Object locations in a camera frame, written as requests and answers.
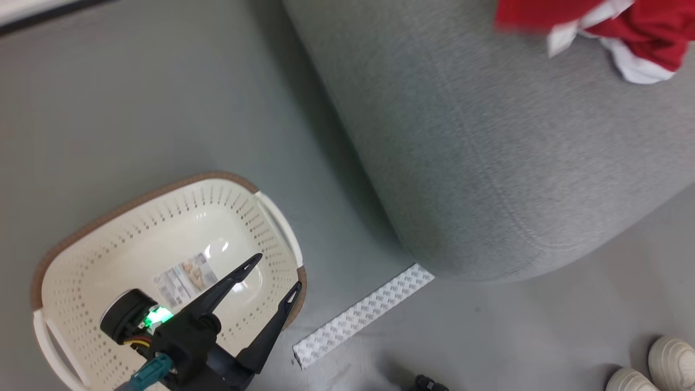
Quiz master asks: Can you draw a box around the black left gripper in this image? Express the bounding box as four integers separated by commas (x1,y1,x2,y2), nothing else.
100,253,303,391

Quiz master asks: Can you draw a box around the small black object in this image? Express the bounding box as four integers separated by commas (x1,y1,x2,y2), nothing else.
415,374,450,391

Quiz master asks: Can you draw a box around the red and white shirt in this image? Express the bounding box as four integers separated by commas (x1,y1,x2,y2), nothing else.
494,0,695,85

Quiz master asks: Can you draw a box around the grey fabric sofa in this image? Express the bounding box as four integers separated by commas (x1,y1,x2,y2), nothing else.
281,0,695,283

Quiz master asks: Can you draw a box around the white and black baseboard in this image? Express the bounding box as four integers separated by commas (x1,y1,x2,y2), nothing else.
0,0,116,36

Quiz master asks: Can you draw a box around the white patterned tape strip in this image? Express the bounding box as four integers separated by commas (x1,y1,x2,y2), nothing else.
293,263,435,370

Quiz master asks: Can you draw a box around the teal cable connector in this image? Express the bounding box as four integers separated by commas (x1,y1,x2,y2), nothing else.
113,353,175,391

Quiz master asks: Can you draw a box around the printed label sticker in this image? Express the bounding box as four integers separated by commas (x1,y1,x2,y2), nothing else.
153,252,219,310

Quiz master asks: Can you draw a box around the cream perforated laundry basket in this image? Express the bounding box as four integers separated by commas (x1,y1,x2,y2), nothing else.
30,172,308,391

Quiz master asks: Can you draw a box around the cream shoe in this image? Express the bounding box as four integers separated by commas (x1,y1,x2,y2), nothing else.
605,367,661,391
647,335,695,391

